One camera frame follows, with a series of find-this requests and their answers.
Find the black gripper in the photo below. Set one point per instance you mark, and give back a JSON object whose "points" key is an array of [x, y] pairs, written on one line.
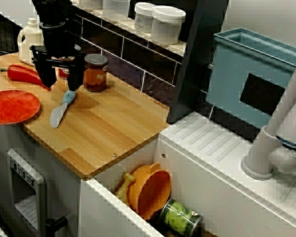
{"points": [[58, 47]]}

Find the small red can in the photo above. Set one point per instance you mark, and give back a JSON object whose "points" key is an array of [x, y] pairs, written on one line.
{"points": [[62, 73]]}

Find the brown beans can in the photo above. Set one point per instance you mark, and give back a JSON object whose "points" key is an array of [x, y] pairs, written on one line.
{"points": [[96, 76]]}

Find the red toy pepper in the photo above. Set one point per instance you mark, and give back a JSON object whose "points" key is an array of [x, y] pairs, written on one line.
{"points": [[22, 74]]}

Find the white detergent bottle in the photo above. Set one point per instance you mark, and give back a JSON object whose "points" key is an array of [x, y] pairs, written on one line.
{"points": [[29, 39]]}

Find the red round plate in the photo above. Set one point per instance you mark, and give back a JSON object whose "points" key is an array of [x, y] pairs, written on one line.
{"points": [[12, 106]]}

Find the wooden countertop board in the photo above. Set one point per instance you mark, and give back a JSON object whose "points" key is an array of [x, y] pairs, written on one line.
{"points": [[96, 128]]}

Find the clear plastic container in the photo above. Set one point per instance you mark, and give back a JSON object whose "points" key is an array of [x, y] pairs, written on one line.
{"points": [[91, 3], [117, 8]]}

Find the white jar with print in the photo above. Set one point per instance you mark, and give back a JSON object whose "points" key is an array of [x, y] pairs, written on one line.
{"points": [[143, 19]]}

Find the grey toy dishwasher door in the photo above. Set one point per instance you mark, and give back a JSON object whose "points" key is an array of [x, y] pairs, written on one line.
{"points": [[39, 187]]}

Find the plain white lidded jar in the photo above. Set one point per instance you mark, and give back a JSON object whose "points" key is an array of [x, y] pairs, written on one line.
{"points": [[166, 27]]}

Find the yellow toy chicken drumstick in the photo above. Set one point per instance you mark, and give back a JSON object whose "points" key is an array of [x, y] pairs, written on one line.
{"points": [[124, 187]]}

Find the dark grey upright panel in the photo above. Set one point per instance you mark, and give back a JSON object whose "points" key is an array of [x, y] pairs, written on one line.
{"points": [[195, 61]]}

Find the black cabinet knob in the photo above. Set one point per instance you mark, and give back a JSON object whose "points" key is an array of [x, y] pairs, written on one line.
{"points": [[55, 223]]}

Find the orange toy pot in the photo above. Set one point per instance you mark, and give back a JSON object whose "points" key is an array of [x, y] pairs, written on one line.
{"points": [[153, 192]]}

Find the blue plastic bin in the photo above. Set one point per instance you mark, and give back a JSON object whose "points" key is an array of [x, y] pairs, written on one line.
{"points": [[227, 81]]}

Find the white toy kitchen unit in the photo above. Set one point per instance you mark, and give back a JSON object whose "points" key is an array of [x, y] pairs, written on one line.
{"points": [[212, 172]]}

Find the green labelled can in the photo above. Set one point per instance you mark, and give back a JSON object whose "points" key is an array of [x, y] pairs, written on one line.
{"points": [[180, 217]]}

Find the grey toy faucet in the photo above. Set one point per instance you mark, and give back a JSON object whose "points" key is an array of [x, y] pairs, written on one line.
{"points": [[261, 153]]}

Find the white wall shelf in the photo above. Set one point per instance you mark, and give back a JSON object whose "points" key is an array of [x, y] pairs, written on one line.
{"points": [[128, 26]]}

